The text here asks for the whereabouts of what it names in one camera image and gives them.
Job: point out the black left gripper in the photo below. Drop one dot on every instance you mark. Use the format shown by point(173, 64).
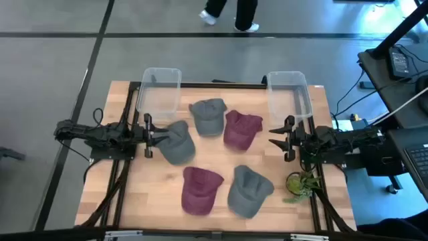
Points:
point(148, 140)

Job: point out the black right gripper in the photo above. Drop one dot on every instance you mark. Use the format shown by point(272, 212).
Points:
point(291, 139)

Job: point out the maroon baseball cap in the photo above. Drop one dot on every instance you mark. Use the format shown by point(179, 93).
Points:
point(200, 190)
point(239, 132)

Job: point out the grey baseball cap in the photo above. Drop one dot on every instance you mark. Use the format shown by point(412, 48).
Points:
point(249, 194)
point(179, 147)
point(209, 117)

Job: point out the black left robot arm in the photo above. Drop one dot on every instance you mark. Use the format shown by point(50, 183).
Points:
point(100, 135)

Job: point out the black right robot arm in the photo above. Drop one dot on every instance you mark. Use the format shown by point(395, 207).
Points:
point(347, 137)

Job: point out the clear plastic bin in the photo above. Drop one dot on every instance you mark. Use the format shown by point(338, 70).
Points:
point(289, 97)
point(158, 93)

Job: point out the small green potted plant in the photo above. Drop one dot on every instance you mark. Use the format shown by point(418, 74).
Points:
point(296, 184)

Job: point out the small yellow object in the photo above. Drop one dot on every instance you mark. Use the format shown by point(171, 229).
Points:
point(355, 117)

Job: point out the small black flat device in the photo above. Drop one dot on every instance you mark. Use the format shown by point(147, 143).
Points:
point(368, 85)

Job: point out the black side desk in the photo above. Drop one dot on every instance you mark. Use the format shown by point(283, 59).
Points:
point(401, 100)

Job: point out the person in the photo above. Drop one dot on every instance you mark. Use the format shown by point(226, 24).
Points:
point(245, 13)

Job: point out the black laptop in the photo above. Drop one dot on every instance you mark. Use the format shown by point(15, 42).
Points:
point(418, 160)

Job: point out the black power adapter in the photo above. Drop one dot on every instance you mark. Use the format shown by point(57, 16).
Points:
point(399, 63)

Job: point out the black office chair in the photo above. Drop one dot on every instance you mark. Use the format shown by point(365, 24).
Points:
point(398, 229)

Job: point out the grey chair base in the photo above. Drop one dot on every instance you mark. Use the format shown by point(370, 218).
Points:
point(11, 154)

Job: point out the black stand pole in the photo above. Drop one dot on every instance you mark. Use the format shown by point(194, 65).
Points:
point(401, 30)

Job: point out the black camera mount rail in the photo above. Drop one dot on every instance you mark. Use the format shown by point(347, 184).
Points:
point(50, 234)

